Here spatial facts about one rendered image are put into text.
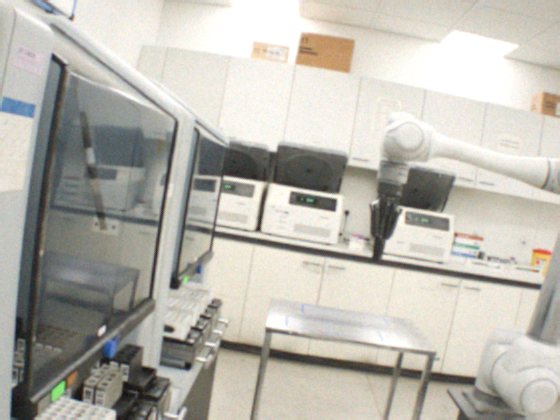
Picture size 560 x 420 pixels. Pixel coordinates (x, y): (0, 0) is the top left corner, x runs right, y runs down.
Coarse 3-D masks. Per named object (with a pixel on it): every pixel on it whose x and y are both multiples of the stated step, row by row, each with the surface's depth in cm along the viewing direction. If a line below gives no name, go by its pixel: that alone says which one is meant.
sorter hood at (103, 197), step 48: (96, 96) 68; (144, 96) 113; (48, 144) 57; (96, 144) 72; (144, 144) 95; (48, 192) 58; (96, 192) 75; (144, 192) 100; (48, 240) 61; (96, 240) 78; (144, 240) 106; (48, 288) 63; (96, 288) 81; (144, 288) 112; (48, 336) 64; (96, 336) 84; (48, 384) 64
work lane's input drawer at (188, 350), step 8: (192, 336) 153; (200, 336) 158; (168, 344) 147; (176, 344) 147; (184, 344) 147; (192, 344) 147; (200, 344) 158; (168, 352) 147; (176, 352) 147; (184, 352) 146; (192, 352) 146; (176, 360) 147; (184, 360) 147; (192, 360) 146; (200, 360) 153; (208, 360) 152
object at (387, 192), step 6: (378, 186) 157; (384, 186) 155; (390, 186) 154; (396, 186) 154; (402, 186) 156; (378, 192) 157; (384, 192) 155; (390, 192) 154; (396, 192) 154; (378, 198) 156; (384, 198) 156; (390, 198) 157; (396, 198) 158; (384, 204) 156; (390, 204) 157; (396, 204) 159; (384, 210) 156
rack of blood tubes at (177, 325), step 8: (168, 312) 157; (176, 312) 158; (168, 320) 148; (176, 320) 150; (184, 320) 151; (168, 328) 158; (176, 328) 148; (184, 328) 148; (168, 336) 148; (176, 336) 148; (184, 336) 149
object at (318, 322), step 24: (288, 312) 201; (312, 312) 207; (336, 312) 213; (360, 312) 219; (264, 336) 177; (312, 336) 176; (336, 336) 177; (360, 336) 182; (384, 336) 186; (408, 336) 190; (264, 360) 177; (432, 360) 175
